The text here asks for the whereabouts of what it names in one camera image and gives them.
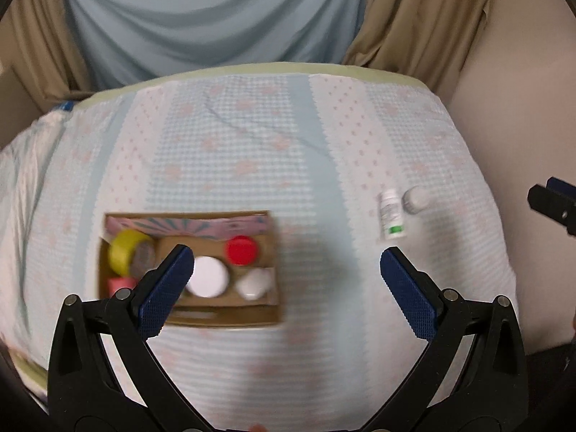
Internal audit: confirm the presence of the white bottle green label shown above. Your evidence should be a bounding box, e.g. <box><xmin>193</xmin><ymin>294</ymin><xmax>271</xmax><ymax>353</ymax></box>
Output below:
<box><xmin>378</xmin><ymin>189</ymin><xmax>407</xmax><ymax>240</ymax></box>

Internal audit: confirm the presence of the light blue hanging cloth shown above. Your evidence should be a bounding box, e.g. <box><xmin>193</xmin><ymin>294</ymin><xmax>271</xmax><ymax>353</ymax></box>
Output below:
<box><xmin>56</xmin><ymin>0</ymin><xmax>372</xmax><ymax>91</ymax></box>

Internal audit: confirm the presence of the brown cardboard box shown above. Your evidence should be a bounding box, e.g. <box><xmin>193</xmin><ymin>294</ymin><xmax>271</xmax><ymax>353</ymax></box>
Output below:
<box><xmin>98</xmin><ymin>210</ymin><xmax>285</xmax><ymax>328</ymax></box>

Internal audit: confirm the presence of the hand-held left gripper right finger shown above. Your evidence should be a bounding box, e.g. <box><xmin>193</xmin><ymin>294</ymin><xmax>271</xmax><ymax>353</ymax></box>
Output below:
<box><xmin>360</xmin><ymin>246</ymin><xmax>528</xmax><ymax>432</ymax></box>

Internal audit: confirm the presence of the pale green mattress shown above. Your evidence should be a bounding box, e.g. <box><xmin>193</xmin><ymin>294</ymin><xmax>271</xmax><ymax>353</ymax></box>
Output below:
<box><xmin>81</xmin><ymin>60</ymin><xmax>426</xmax><ymax>109</ymax></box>

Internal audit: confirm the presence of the red carton box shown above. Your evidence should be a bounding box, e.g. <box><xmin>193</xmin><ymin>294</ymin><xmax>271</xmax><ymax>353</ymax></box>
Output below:
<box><xmin>107</xmin><ymin>276</ymin><xmax>138</xmax><ymax>300</ymax></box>

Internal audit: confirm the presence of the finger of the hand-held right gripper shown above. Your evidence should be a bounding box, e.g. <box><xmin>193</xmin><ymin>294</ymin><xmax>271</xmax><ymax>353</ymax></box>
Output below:
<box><xmin>546</xmin><ymin>177</ymin><xmax>576</xmax><ymax>205</ymax></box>
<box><xmin>527</xmin><ymin>184</ymin><xmax>576</xmax><ymax>237</ymax></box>

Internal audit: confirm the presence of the white crumpled quilt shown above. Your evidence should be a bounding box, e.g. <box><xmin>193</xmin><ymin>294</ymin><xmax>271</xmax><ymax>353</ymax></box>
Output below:
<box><xmin>0</xmin><ymin>108</ymin><xmax>77</xmax><ymax>244</ymax></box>

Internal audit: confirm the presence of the blue pink floral bedsheet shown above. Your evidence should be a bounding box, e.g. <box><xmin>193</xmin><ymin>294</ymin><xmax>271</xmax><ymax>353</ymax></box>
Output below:
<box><xmin>0</xmin><ymin>72</ymin><xmax>518</xmax><ymax>432</ymax></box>

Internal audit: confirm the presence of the red bottle cap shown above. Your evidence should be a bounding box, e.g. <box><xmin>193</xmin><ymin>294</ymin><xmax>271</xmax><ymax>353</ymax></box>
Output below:
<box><xmin>225</xmin><ymin>235</ymin><xmax>260</xmax><ymax>266</ymax></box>

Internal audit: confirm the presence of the yellow tape roll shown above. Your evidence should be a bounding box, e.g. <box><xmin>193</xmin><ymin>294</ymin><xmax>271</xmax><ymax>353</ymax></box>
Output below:
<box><xmin>108</xmin><ymin>229</ymin><xmax>157</xmax><ymax>277</ymax></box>

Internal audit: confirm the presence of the small grey white jar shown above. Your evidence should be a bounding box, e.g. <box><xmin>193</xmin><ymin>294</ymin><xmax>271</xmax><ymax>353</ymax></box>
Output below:
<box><xmin>402</xmin><ymin>186</ymin><xmax>430</xmax><ymax>214</ymax></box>

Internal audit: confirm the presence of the beige curtain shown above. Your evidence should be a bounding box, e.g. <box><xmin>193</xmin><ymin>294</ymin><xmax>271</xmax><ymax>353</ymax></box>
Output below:
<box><xmin>342</xmin><ymin>0</ymin><xmax>500</xmax><ymax>88</ymax></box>
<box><xmin>0</xmin><ymin>0</ymin><xmax>97</xmax><ymax>100</ymax></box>

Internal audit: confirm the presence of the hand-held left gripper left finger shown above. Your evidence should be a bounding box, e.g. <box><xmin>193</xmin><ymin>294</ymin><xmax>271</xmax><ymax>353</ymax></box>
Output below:
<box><xmin>47</xmin><ymin>244</ymin><xmax>214</xmax><ymax>432</ymax></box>

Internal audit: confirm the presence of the large white round lid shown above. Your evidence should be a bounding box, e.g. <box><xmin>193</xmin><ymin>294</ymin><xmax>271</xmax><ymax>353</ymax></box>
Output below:
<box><xmin>185</xmin><ymin>256</ymin><xmax>230</xmax><ymax>298</ymax></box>

